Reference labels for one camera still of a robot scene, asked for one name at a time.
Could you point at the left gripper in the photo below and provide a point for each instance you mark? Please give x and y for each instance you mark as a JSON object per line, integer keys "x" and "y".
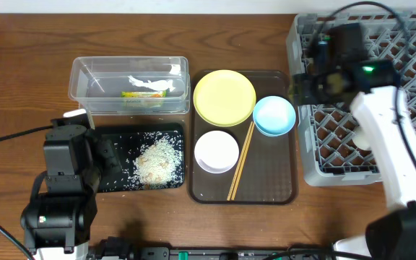
{"x": 104, "y": 155}

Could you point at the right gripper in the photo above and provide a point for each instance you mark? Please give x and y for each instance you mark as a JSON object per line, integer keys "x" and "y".
{"x": 302, "y": 89}

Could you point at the pile of rice scraps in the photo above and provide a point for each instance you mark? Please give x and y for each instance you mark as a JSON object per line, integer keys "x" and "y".
{"x": 157, "y": 162}

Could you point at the green snack wrapper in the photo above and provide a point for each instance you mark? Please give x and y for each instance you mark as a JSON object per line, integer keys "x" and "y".
{"x": 144, "y": 94}

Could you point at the pale green cup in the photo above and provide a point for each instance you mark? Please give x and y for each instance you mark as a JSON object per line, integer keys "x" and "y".
{"x": 360, "y": 140}

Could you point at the light blue bowl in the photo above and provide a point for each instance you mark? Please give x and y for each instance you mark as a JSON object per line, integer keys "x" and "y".
{"x": 274, "y": 116}

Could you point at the white pink bowl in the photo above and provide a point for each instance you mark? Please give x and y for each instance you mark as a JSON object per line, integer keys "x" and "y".
{"x": 216, "y": 152}

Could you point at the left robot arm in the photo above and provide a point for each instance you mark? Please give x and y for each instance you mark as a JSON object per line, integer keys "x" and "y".
{"x": 62, "y": 204}

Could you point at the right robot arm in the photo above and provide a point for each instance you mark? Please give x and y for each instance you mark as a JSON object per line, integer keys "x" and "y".
{"x": 380, "y": 109}

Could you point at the grey dishwasher rack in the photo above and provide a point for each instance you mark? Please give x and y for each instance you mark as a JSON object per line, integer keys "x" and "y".
{"x": 325, "y": 133}

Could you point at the black plastic tray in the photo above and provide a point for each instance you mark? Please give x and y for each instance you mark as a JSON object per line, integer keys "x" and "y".
{"x": 121, "y": 144}

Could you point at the clear plastic bin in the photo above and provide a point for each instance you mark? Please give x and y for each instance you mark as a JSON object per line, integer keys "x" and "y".
{"x": 96, "y": 83}

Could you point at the yellow plate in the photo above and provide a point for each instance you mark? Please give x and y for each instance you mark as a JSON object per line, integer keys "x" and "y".
{"x": 224, "y": 98}

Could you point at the brown serving tray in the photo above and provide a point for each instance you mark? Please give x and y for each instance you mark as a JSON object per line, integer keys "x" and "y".
{"x": 269, "y": 174}

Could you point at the right wooden chopstick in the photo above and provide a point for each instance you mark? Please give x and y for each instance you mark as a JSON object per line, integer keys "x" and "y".
{"x": 243, "y": 166}

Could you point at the wooden chopstick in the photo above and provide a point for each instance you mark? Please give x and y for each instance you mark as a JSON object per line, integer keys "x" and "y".
{"x": 243, "y": 166}
{"x": 239, "y": 162}

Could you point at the left wooden chopstick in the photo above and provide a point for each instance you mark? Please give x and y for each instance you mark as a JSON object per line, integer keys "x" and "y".
{"x": 239, "y": 162}

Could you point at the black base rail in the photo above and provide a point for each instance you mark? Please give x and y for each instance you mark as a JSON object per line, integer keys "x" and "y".
{"x": 121, "y": 248}

